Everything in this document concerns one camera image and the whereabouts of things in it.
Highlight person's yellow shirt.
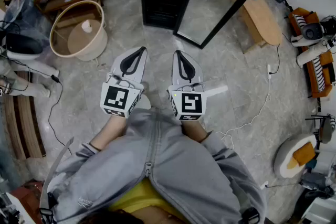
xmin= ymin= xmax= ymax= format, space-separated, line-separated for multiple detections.
xmin=109 ymin=178 xmax=190 ymax=224

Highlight person's left shoe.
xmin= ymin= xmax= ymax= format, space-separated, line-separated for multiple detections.
xmin=136 ymin=82 xmax=153 ymax=111

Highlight small striped cushion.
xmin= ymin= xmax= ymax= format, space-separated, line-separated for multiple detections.
xmin=292 ymin=14 xmax=308 ymax=29

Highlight small white bottle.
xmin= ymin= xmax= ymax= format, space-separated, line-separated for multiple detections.
xmin=81 ymin=19 xmax=93 ymax=34

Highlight person's right forearm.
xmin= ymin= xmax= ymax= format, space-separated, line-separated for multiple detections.
xmin=181 ymin=119 xmax=211 ymax=144

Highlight round beige side table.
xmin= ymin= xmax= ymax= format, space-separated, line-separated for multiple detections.
xmin=49 ymin=0 xmax=109 ymax=62

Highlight white cabinet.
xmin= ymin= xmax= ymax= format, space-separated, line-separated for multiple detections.
xmin=301 ymin=195 xmax=336 ymax=224

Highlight grey shoulder strap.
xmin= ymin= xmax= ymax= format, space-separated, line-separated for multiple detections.
xmin=39 ymin=137 xmax=75 ymax=209

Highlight plastic-covered furniture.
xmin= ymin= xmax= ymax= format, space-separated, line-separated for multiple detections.
xmin=3 ymin=0 xmax=52 ymax=43

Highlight person's left forearm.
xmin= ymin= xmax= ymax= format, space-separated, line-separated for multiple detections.
xmin=89 ymin=114 xmax=130 ymax=152

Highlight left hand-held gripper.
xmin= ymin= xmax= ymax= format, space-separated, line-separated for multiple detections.
xmin=99 ymin=46 xmax=149 ymax=119

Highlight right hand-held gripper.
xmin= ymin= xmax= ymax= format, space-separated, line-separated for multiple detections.
xmin=167 ymin=49 xmax=209 ymax=122

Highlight person's grey jacket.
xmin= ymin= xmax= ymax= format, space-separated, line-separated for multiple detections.
xmin=47 ymin=107 xmax=267 ymax=224

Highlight orange cushion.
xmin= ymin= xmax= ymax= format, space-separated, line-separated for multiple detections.
xmin=286 ymin=142 xmax=317 ymax=170

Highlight orange sofa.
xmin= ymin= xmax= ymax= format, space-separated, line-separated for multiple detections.
xmin=288 ymin=7 xmax=336 ymax=99

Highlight thin black cable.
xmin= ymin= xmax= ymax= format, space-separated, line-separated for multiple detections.
xmin=265 ymin=182 xmax=302 ymax=189
xmin=269 ymin=44 xmax=282 ymax=76

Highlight black strap buckle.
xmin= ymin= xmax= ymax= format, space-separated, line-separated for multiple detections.
xmin=241 ymin=207 xmax=261 ymax=224
xmin=39 ymin=192 xmax=59 ymax=224

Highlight long striped cushion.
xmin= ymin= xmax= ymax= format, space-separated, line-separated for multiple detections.
xmin=312 ymin=56 xmax=327 ymax=93

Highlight black chair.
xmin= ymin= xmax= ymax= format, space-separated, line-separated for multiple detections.
xmin=305 ymin=112 xmax=336 ymax=145

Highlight black floor cable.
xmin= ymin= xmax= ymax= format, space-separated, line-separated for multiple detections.
xmin=0 ymin=20 xmax=73 ymax=156

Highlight white round pouf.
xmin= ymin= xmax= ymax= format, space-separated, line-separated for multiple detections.
xmin=273 ymin=133 xmax=320 ymax=179

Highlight reddish brown box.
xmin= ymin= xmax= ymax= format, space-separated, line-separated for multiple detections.
xmin=10 ymin=182 xmax=44 ymax=224

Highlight white floor cable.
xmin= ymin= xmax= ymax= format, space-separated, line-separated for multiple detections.
xmin=215 ymin=78 xmax=272 ymax=151

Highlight wooden slat bench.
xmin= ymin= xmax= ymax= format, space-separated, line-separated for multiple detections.
xmin=2 ymin=70 xmax=47 ymax=161

